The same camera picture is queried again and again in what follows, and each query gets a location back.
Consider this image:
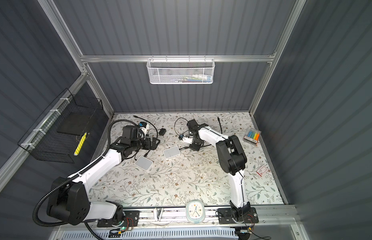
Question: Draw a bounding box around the floral patterned table mat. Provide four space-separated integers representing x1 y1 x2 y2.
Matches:
79 112 284 208

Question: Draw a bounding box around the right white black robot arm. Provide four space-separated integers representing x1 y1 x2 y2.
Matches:
181 119 251 222

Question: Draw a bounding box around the black wire wall basket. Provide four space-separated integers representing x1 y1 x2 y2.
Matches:
18 90 103 164

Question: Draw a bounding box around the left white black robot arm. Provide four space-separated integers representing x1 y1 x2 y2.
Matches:
47 122 159 226

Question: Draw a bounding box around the pack of coloured markers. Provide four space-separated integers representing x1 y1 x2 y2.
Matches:
243 128 261 145

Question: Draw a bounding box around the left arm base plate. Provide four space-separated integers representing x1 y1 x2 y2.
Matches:
97 211 140 228

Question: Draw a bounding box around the yellow black striped marker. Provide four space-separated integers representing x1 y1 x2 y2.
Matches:
74 133 88 156

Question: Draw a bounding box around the white ventilated cable duct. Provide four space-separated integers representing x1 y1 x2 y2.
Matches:
59 226 240 240

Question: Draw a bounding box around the mint green alarm clock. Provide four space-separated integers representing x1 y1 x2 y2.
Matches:
185 200 205 224

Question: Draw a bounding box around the small red white card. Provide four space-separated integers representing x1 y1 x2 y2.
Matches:
256 166 268 177

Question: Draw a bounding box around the white wire mesh basket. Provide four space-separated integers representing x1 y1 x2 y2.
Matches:
147 59 215 85

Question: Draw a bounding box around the black corrugated cable conduit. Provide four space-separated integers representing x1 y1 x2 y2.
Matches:
32 118 142 240

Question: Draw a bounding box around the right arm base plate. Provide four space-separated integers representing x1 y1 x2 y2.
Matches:
215 207 259 225

